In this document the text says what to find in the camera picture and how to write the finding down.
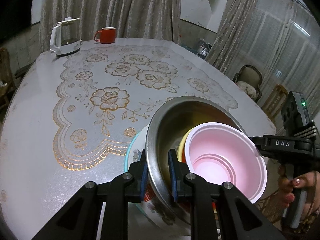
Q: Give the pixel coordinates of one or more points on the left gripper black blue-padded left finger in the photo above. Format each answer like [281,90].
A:
[99,208]

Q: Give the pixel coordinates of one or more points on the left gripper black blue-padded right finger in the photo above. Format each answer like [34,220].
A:
[217,211]

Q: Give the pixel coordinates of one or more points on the pink and red plastic bowl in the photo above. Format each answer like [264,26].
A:
[221,153]

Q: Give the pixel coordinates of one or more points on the yellow plastic bowl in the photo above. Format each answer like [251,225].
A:
[180,150]

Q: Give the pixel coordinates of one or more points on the large stainless steel bowl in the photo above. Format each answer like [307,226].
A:
[167,127]

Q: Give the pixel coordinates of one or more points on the right hand with painted nails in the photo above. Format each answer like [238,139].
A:
[308,181]

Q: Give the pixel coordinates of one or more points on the wooden chair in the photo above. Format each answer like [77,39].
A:
[7,82]
[275,102]

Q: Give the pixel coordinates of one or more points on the large white patterned plate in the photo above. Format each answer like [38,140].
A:
[151,206]

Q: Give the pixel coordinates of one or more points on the teal plate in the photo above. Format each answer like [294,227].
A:
[126,166]

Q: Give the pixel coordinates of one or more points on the dark upholstered armchair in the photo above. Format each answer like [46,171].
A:
[251,76]

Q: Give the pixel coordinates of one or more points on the beige right curtain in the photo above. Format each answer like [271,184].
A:
[278,37]

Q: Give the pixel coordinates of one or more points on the beige curtain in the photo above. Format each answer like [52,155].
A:
[278,37]
[157,19]

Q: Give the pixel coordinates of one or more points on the lace floral tablecloth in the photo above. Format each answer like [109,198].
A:
[108,94]

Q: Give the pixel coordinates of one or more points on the white electric kettle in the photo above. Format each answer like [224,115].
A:
[65,37]

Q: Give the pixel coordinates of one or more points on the red mug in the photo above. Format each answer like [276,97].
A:
[106,35]

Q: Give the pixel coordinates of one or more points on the beige centre curtain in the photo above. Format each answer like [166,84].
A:
[157,19]

